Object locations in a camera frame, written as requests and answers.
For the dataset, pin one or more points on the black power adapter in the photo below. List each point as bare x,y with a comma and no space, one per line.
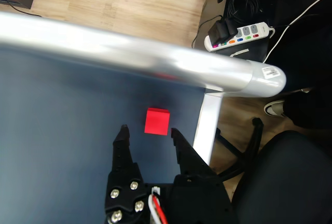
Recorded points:
220,32

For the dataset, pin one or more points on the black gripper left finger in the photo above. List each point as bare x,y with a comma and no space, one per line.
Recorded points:
122,182

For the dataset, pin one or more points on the white tape strip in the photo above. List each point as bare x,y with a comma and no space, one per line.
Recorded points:
240,53

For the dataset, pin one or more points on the black office chair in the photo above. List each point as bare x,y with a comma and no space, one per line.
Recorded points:
285,177

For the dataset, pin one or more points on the person's leg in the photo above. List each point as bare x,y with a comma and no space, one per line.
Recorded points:
308,110

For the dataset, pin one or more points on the red cube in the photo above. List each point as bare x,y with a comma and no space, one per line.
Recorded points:
157,121

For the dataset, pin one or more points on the dark blue table mat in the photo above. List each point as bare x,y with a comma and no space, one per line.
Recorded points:
64,130

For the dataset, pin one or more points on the white power strip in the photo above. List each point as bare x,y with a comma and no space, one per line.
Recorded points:
249,33

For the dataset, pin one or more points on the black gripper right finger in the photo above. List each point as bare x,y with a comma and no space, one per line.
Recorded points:
197,187

